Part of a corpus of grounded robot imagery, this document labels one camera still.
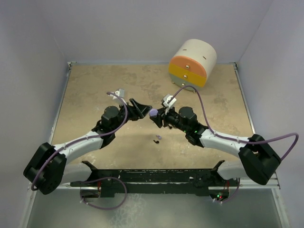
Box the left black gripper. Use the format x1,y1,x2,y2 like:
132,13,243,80
112,98,151,133

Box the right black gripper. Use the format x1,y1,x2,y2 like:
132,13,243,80
150,105,189,133

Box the purple earbud charging case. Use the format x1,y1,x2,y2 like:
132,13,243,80
149,108,158,117

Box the purple black wireless earbud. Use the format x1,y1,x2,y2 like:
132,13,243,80
153,135,162,144

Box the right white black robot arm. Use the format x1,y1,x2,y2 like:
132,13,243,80
149,106,281,186

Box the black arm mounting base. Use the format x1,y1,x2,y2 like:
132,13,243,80
71,161,240,200

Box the round cream drawer cabinet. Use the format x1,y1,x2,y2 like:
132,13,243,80
168,39,217,91

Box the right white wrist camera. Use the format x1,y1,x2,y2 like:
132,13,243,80
162,94,177,114

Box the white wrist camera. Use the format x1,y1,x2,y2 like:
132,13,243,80
162,94,177,114
106,88,125,100

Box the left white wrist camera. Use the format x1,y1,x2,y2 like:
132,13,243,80
106,88,125,100

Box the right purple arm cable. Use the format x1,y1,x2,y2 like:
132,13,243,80
170,85,299,161

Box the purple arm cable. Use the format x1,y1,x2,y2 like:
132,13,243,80
170,85,299,161
30,91,130,192

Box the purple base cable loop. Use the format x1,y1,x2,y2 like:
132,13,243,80
79,177,128,210

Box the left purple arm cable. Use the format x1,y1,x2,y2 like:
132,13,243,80
30,91,130,192

